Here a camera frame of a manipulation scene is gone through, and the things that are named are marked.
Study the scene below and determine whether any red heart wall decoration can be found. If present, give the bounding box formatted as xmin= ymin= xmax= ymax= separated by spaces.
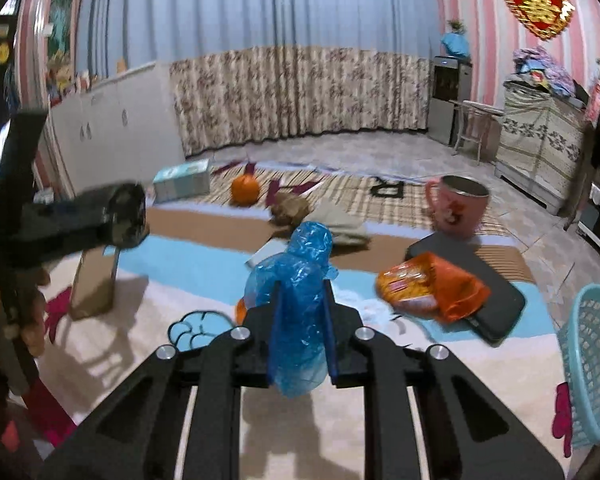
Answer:
xmin=501 ymin=0 xmax=576 ymax=41

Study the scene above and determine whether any blue plastic bag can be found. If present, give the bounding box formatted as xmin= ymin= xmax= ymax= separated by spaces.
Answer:
xmin=441 ymin=30 xmax=468 ymax=58
xmin=243 ymin=221 xmax=340 ymax=398

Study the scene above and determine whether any brown cardboard box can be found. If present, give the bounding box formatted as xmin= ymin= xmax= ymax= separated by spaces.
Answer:
xmin=70 ymin=246 xmax=121 ymax=321

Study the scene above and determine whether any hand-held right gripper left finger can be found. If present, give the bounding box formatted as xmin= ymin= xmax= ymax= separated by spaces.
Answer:
xmin=37 ymin=280 xmax=288 ymax=480

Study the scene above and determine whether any checked woven mat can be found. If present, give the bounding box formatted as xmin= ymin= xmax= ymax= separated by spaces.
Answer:
xmin=145 ymin=162 xmax=536 ymax=286

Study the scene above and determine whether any pink mug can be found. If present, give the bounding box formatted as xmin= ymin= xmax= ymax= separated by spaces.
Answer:
xmin=425 ymin=175 xmax=491 ymax=238

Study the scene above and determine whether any teal plastic basket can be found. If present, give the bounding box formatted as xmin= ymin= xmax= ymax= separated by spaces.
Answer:
xmin=557 ymin=284 xmax=600 ymax=448

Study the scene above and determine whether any white metal chair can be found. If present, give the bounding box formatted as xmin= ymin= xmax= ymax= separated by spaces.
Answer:
xmin=450 ymin=100 xmax=503 ymax=163

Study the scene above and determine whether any blue plastic bag on dispenser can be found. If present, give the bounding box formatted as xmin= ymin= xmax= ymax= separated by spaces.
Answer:
xmin=441 ymin=30 xmax=468 ymax=58

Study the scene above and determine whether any orange snack packet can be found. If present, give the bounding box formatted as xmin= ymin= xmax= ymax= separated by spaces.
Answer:
xmin=376 ymin=252 xmax=491 ymax=322

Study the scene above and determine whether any grey water dispenser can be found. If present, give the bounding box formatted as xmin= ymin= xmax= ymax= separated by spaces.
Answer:
xmin=427 ymin=56 xmax=473 ymax=146

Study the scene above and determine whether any cream and blue blanket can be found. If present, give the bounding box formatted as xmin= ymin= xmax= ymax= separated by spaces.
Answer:
xmin=10 ymin=205 xmax=561 ymax=480

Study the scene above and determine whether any pink printed tote bag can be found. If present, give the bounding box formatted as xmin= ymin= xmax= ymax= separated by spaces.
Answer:
xmin=584 ymin=80 xmax=600 ymax=126

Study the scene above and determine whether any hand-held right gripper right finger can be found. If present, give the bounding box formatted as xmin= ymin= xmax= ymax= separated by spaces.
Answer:
xmin=322 ymin=280 xmax=566 ymax=480

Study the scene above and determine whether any colourful wall poster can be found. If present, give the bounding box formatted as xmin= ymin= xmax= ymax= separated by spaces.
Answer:
xmin=47 ymin=0 xmax=73 ymax=58

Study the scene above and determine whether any beige face mask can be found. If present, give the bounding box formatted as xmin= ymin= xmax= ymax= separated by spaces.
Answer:
xmin=305 ymin=199 xmax=373 ymax=250

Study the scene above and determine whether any orange fruit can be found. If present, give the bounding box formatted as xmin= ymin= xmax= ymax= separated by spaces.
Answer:
xmin=230 ymin=174 xmax=261 ymax=206

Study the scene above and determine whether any blue curtain with floral hem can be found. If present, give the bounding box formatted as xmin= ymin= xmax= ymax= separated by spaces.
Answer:
xmin=75 ymin=0 xmax=443 ymax=156

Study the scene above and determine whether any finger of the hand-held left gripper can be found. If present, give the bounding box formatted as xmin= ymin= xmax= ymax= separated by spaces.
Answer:
xmin=37 ymin=182 xmax=148 ymax=263

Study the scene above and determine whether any black flat case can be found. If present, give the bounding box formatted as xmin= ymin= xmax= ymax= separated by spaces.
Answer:
xmin=404 ymin=235 xmax=527 ymax=345

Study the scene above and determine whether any teal tissue box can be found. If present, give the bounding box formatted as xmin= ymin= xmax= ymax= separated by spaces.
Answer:
xmin=152 ymin=159 xmax=212 ymax=204

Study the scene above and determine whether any pile of folded clothes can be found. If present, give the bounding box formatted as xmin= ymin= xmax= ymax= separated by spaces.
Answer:
xmin=512 ymin=46 xmax=588 ymax=98

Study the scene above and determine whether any white cabinet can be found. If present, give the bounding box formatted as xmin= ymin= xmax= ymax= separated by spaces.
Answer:
xmin=50 ymin=62 xmax=186 ymax=196

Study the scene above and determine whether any cloth-covered cabinet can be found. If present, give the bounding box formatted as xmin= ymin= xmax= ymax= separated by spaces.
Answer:
xmin=495 ymin=80 xmax=588 ymax=216

